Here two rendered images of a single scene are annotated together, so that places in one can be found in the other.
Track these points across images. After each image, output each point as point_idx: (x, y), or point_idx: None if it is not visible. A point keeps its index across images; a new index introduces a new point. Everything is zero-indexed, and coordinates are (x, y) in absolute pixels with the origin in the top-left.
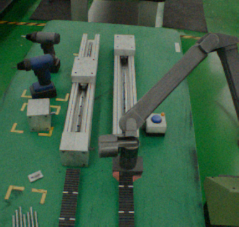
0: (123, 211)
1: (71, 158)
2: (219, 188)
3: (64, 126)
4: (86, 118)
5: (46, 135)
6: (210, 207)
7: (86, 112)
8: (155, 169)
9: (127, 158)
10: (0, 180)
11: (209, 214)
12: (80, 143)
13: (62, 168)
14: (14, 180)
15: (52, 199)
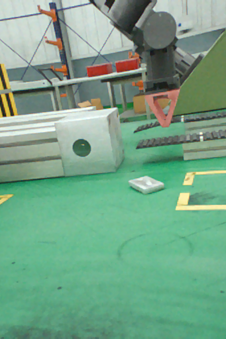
0: None
1: (115, 138)
2: (211, 57)
3: (32, 132)
4: (27, 125)
5: (6, 198)
6: (215, 98)
7: (7, 128)
8: (142, 130)
9: (173, 44)
10: (156, 226)
11: (221, 106)
12: (95, 112)
13: (124, 171)
14: (156, 208)
15: (213, 165)
